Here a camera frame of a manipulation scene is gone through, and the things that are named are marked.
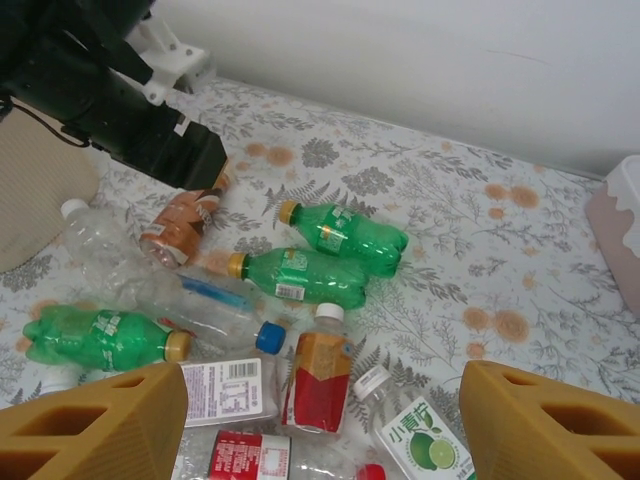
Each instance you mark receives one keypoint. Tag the crushed clear bottle white cap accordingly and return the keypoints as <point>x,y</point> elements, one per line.
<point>100,240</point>

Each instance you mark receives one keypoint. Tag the floral tablecloth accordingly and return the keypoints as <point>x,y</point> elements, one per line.
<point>450,225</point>

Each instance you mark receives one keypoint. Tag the white pink tissue box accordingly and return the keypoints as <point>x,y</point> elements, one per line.
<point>620,235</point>

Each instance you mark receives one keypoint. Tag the red orange tea bottle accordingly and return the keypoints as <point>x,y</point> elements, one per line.
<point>315,395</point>

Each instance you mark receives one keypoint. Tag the lime juice bottle white cap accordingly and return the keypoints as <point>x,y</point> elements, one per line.
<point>425,445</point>

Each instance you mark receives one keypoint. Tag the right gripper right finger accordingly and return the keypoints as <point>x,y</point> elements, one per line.
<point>550,440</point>

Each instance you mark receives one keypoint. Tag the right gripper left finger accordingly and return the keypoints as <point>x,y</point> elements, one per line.
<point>75,440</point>

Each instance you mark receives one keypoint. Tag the brown coffee drink bottle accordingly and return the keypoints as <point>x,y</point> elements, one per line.
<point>175,225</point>

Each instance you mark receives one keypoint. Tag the red label bottle red cap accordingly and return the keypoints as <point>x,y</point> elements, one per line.
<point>240,457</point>

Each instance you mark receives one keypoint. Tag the green soda bottle yellow cap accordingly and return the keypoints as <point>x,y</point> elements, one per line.
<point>360,240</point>
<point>310,280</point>
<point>100,340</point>

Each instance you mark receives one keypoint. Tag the beige mesh waste bin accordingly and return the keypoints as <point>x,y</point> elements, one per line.
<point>35,210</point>

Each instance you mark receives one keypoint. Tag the clear bottle blue strip label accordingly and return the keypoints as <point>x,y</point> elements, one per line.
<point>215,295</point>

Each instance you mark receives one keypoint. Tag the clear bottle blue cap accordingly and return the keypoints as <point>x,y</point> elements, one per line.
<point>222,392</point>

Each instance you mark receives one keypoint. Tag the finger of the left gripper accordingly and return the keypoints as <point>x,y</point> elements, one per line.
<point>175,150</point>

